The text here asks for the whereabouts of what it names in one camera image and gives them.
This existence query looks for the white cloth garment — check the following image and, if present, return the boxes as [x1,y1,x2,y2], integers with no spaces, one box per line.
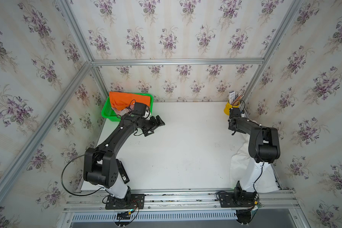
[229,119,280,193]

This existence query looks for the black remote-like device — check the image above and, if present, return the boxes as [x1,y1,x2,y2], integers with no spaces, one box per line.
[116,159,130,184]

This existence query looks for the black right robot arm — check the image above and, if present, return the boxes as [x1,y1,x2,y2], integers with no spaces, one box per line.
[229,107,280,203]

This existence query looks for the small green-lit circuit board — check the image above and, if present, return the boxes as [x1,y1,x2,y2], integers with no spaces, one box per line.
[116,211,132,221]

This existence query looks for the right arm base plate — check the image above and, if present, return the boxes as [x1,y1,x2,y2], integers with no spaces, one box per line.
[216,191,258,208]

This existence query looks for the yellow pen cup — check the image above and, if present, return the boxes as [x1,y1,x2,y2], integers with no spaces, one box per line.
[223,101,240,116]

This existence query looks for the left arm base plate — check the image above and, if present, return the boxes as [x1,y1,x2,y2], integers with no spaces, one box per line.
[105,194,145,210]

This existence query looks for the green plastic basket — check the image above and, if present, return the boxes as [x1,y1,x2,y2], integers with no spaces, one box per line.
[101,93,154,122]

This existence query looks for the pink shark print shorts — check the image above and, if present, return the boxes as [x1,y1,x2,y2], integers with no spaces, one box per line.
[112,107,132,116]

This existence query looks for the orange shorts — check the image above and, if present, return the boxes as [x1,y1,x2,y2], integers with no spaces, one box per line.
[109,92,151,110]

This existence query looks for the aluminium front rail frame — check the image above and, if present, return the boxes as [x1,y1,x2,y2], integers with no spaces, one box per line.
[57,189,310,228]

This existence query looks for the pencils in cup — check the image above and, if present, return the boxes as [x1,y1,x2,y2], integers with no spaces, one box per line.
[228,91,243,105]

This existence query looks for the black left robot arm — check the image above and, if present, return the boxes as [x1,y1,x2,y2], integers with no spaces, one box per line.
[61,102,165,204]

